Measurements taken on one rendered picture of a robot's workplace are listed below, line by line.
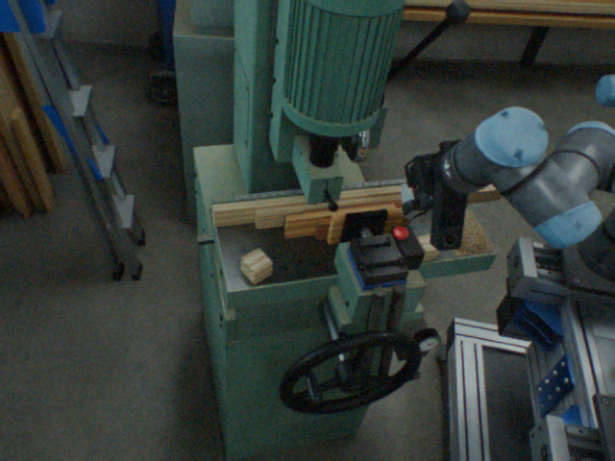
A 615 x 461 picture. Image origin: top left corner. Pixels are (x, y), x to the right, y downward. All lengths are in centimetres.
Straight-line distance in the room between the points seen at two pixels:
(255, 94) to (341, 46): 37
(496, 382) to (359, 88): 126
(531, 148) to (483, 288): 174
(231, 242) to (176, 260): 115
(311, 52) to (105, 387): 145
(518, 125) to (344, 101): 31
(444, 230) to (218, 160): 79
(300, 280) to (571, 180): 56
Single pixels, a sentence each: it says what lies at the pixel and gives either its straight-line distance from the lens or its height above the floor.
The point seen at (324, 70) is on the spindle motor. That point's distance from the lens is 90.
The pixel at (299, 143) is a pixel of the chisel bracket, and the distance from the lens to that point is 115.
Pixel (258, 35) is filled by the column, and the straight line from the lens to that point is 113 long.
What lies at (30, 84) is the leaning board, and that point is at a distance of 249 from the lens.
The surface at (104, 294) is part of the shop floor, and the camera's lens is 225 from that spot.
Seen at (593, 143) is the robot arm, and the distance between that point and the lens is 87.
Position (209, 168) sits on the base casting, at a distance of 148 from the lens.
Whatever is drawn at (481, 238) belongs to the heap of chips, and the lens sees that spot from 127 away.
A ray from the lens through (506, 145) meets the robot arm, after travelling 71.
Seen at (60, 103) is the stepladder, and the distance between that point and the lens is 174.
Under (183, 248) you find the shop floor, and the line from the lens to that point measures 235.
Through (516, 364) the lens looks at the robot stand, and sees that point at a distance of 201.
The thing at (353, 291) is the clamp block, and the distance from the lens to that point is 106.
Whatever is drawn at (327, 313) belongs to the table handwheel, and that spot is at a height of 82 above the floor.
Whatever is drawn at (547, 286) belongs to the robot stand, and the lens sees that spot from 150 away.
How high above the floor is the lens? 178
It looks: 47 degrees down
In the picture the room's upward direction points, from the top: 9 degrees clockwise
